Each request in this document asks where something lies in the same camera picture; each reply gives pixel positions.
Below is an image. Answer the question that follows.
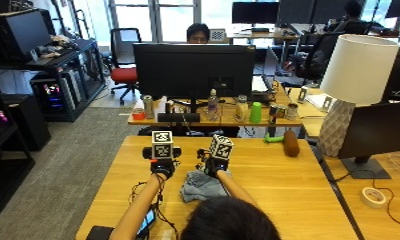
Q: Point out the black cabinet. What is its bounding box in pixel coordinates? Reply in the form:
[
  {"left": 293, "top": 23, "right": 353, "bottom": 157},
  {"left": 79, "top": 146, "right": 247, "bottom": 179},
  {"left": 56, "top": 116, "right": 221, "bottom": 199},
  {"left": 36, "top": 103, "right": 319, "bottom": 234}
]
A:
[{"left": 4, "top": 94, "right": 52, "bottom": 152}]

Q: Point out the wrist-strapped phone device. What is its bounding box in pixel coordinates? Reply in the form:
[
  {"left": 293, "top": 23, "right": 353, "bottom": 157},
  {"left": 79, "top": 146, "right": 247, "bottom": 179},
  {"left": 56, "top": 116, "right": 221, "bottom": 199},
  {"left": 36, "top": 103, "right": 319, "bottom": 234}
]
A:
[{"left": 135, "top": 207, "right": 158, "bottom": 238}]

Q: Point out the right white marker cube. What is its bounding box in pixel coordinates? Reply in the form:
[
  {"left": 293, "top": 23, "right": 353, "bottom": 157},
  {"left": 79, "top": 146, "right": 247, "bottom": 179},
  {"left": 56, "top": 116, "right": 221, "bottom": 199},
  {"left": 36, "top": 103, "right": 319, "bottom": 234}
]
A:
[{"left": 208, "top": 133, "right": 236, "bottom": 162}]

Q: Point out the black computer tower with lights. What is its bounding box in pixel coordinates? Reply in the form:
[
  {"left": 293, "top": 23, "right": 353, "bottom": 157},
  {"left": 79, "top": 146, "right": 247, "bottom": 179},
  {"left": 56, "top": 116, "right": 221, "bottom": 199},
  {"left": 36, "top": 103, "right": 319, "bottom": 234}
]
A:
[{"left": 30, "top": 71, "right": 84, "bottom": 118}]

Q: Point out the white marker board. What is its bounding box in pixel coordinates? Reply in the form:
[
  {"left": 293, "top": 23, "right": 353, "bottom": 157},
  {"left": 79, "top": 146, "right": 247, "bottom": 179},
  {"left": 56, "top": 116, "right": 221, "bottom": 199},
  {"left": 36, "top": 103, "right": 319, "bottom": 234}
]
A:
[{"left": 208, "top": 28, "right": 227, "bottom": 43}]

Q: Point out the person's right hand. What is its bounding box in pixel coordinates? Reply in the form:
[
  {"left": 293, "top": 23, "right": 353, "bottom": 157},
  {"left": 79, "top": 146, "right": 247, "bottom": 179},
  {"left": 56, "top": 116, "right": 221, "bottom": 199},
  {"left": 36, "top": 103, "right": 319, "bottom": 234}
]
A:
[{"left": 196, "top": 148, "right": 232, "bottom": 179}]

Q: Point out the black monitor pair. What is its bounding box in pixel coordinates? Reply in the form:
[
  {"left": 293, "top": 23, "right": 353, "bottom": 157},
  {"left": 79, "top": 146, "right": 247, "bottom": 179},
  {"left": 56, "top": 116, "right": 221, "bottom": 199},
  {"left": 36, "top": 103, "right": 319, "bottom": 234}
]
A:
[{"left": 231, "top": 0, "right": 351, "bottom": 25}]

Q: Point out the black monitor on stand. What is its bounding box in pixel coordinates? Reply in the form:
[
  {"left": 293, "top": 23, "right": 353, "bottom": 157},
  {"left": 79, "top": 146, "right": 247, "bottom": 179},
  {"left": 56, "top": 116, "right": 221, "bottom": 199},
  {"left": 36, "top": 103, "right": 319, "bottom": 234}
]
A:
[{"left": 337, "top": 100, "right": 400, "bottom": 180}]

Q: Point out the red office chair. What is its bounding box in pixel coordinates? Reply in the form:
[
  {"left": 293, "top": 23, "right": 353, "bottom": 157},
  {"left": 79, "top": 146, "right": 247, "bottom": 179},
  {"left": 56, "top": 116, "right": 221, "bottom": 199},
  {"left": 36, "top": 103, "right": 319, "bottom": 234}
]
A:
[{"left": 108, "top": 27, "right": 143, "bottom": 106}]

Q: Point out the green handle tool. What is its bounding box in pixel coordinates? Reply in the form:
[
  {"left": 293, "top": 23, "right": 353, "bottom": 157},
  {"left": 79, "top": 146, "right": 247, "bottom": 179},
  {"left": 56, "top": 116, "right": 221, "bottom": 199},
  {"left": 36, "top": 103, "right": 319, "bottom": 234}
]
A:
[{"left": 264, "top": 133, "right": 285, "bottom": 144}]

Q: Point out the roll of white tape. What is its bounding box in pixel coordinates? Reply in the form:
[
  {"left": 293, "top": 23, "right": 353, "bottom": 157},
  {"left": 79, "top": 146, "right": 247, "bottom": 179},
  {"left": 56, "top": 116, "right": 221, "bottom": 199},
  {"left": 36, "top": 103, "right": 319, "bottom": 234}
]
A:
[{"left": 360, "top": 186, "right": 388, "bottom": 210}]

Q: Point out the glass jar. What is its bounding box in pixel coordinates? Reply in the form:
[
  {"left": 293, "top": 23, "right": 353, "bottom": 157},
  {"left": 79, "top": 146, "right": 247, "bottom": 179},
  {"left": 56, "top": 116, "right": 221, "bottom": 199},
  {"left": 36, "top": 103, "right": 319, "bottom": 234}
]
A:
[{"left": 285, "top": 102, "right": 300, "bottom": 121}]

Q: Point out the green plastic cup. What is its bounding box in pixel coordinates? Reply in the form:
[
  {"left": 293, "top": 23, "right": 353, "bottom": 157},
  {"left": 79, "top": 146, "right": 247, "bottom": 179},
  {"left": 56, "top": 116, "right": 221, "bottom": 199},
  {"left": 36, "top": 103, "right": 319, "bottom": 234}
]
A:
[{"left": 248, "top": 101, "right": 264, "bottom": 125}]

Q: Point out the left white marker cube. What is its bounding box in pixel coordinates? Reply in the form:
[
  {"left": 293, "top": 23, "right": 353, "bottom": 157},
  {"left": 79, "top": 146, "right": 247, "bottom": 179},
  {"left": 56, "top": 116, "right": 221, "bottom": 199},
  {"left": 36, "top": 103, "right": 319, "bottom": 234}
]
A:
[{"left": 151, "top": 130, "right": 175, "bottom": 160}]

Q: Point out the dark drink can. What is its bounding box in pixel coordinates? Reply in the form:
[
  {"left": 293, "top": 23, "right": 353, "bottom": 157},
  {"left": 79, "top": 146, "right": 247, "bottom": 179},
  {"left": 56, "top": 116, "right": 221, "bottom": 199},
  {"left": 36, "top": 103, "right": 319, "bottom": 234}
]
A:
[{"left": 268, "top": 104, "right": 280, "bottom": 125}]

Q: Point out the the person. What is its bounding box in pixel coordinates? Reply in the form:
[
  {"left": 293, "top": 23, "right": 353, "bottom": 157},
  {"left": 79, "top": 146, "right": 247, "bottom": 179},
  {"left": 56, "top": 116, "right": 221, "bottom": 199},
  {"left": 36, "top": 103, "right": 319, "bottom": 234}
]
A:
[{"left": 179, "top": 195, "right": 283, "bottom": 240}]

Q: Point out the black office chair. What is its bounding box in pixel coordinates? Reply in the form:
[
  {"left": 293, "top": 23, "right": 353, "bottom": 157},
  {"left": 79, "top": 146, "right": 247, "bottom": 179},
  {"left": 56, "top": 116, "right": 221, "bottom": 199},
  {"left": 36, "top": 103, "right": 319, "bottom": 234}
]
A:
[{"left": 295, "top": 31, "right": 347, "bottom": 87}]

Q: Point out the silver drink can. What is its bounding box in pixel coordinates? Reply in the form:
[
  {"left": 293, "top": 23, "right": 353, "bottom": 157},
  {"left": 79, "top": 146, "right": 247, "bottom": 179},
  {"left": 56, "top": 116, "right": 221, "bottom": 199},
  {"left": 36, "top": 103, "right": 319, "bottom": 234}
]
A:
[{"left": 142, "top": 94, "right": 156, "bottom": 120}]

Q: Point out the black armrest pad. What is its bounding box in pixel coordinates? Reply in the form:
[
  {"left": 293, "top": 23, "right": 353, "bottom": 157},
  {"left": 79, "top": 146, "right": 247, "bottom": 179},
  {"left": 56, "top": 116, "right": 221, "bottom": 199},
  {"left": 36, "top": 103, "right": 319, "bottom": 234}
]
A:
[{"left": 84, "top": 225, "right": 116, "bottom": 240}]

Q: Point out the large black monitor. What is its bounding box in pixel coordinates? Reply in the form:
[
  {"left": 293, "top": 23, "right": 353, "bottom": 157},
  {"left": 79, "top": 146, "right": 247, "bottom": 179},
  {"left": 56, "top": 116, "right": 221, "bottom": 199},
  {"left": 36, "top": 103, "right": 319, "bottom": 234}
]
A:
[{"left": 0, "top": 8, "right": 58, "bottom": 64}]

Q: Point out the person's left hand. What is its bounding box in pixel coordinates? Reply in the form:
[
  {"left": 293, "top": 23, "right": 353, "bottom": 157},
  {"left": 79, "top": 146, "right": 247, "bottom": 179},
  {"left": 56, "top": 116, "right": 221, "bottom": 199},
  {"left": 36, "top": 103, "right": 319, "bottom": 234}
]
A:
[{"left": 142, "top": 146, "right": 183, "bottom": 180}]

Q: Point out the black soundbar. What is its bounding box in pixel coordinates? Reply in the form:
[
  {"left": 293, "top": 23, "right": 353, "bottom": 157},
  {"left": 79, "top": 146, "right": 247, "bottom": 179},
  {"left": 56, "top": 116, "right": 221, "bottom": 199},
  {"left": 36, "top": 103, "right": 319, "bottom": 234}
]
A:
[{"left": 156, "top": 112, "right": 201, "bottom": 123}]

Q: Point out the black cable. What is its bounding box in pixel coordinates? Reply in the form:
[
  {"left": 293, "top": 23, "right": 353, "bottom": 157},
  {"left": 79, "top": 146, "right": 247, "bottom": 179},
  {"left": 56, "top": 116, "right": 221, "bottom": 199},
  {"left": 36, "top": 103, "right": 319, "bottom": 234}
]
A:
[{"left": 331, "top": 168, "right": 400, "bottom": 229}]

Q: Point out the black shelf desk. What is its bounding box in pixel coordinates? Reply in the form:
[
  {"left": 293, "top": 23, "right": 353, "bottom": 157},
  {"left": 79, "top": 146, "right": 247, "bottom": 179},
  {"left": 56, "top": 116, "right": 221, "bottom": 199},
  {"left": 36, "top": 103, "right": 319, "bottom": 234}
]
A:
[{"left": 0, "top": 38, "right": 107, "bottom": 123}]

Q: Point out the white table lamp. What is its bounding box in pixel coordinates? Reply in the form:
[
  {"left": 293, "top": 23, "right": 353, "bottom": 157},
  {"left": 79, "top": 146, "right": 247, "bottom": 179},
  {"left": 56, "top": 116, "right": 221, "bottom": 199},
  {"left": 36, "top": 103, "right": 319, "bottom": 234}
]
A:
[{"left": 317, "top": 33, "right": 400, "bottom": 158}]

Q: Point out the glass bottle with pale drink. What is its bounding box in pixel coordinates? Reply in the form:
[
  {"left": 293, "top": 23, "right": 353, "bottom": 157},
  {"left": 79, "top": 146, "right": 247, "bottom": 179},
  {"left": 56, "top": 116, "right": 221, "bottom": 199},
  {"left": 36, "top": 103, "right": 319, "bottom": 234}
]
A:
[{"left": 235, "top": 94, "right": 249, "bottom": 124}]

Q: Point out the black monitor back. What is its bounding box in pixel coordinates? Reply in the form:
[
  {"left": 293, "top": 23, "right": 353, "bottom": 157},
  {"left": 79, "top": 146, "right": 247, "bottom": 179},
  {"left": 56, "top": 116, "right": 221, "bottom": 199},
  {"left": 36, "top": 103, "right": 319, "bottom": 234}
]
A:
[{"left": 132, "top": 42, "right": 257, "bottom": 101}]

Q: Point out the white marker cube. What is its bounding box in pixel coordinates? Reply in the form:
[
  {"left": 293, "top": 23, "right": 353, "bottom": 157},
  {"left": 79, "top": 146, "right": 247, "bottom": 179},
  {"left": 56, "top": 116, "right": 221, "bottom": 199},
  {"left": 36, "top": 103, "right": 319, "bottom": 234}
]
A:
[
  {"left": 151, "top": 130, "right": 175, "bottom": 160},
  {"left": 208, "top": 133, "right": 236, "bottom": 162}
]

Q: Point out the grey-blue cloth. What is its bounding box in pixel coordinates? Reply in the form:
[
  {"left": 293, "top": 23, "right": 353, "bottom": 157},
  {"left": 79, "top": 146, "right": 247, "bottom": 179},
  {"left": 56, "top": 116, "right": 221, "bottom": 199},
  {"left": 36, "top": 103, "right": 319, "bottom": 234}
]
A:
[{"left": 179, "top": 169, "right": 233, "bottom": 203}]

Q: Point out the clear water bottle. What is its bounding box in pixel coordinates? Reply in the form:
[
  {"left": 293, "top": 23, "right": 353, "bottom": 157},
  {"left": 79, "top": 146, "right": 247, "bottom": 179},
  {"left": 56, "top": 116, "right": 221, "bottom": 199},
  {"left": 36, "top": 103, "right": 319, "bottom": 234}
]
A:
[{"left": 205, "top": 88, "right": 221, "bottom": 122}]

